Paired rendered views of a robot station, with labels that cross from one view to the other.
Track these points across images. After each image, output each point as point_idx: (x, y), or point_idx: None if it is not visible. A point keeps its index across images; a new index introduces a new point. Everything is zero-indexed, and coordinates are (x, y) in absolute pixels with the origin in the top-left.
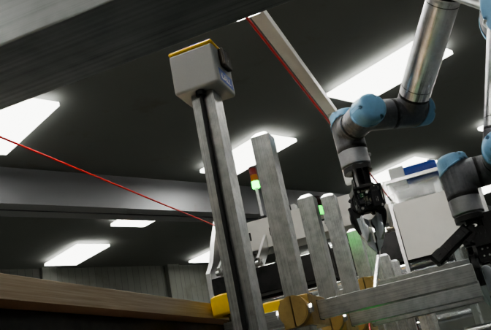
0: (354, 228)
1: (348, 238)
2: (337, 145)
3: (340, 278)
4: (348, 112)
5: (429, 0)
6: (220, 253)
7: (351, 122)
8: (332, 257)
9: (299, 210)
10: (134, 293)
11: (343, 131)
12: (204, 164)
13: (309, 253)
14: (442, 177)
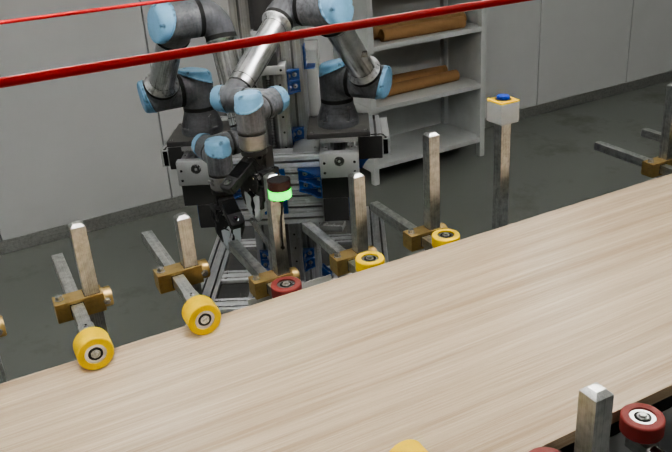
0: (184, 212)
1: (191, 223)
2: (263, 126)
3: (286, 246)
4: (278, 98)
5: (285, 27)
6: (508, 193)
7: (281, 108)
8: (282, 230)
9: (364, 184)
10: (532, 217)
11: (270, 114)
12: (509, 155)
13: (366, 214)
14: (228, 157)
